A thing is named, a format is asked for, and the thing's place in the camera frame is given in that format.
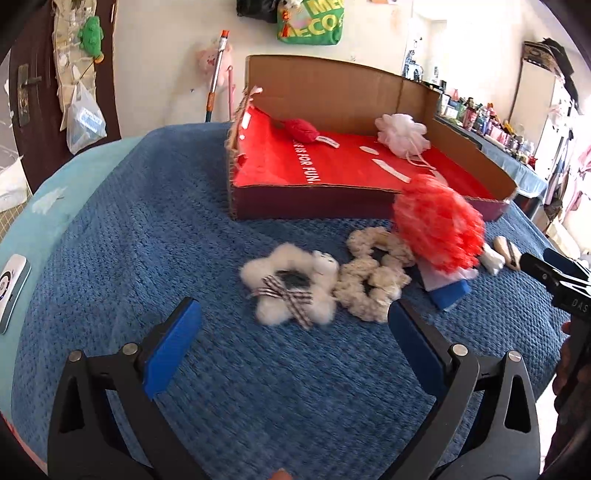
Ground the green plush toy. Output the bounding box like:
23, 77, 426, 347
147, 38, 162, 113
78, 15, 105, 61

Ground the grey pole with orange cap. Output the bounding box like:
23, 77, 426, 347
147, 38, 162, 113
204, 30, 230, 123

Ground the dark brown door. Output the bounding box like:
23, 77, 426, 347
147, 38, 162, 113
9, 0, 123, 192

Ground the row of cosmetic bottles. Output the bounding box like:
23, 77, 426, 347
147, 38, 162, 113
431, 67, 539, 167

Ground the person's right hand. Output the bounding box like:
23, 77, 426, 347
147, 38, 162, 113
553, 320, 578, 402

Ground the white and blue packet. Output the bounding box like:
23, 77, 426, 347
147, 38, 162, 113
418, 265, 481, 311

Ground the blue knit blanket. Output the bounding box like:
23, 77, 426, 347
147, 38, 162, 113
11, 122, 573, 480

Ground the green tote bag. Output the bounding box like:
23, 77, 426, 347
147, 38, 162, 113
277, 0, 346, 47

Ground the white fluffy scrunchie with bow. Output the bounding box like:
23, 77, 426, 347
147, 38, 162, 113
239, 242, 340, 329

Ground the white rounded device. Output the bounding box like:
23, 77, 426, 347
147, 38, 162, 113
0, 254, 31, 335

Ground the metal door handle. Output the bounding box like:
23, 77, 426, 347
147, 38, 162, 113
17, 65, 42, 127

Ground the cream knitted scrunchie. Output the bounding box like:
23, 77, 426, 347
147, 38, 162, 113
346, 226, 416, 271
333, 258, 411, 323

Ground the white bath pouf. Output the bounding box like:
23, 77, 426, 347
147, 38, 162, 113
375, 113, 435, 174

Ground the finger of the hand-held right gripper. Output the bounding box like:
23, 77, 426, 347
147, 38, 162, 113
543, 248, 591, 280
519, 253, 575, 296

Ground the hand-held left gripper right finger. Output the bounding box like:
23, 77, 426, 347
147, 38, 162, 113
388, 299, 542, 480

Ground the pale pink plush toy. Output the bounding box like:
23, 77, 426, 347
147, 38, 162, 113
196, 41, 236, 86

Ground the clear plastic bag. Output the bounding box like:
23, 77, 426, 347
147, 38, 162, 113
66, 83, 108, 155

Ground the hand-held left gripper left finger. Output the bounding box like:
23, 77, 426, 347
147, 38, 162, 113
47, 296, 218, 480

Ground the black backpack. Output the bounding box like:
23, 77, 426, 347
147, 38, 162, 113
236, 0, 282, 24

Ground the teal bed sheet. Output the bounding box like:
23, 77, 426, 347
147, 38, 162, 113
0, 136, 153, 398

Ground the white crumpled sheet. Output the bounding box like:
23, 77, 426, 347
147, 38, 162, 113
0, 154, 29, 210

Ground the cardboard box with red lining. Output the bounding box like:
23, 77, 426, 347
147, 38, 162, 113
225, 54, 519, 222

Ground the cloth covered desk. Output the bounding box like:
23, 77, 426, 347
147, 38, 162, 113
434, 115, 550, 217

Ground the red mesh bath pouf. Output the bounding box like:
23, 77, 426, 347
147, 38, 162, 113
392, 174, 486, 278

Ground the beige hanging organizer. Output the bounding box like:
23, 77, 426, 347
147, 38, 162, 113
51, 0, 98, 112

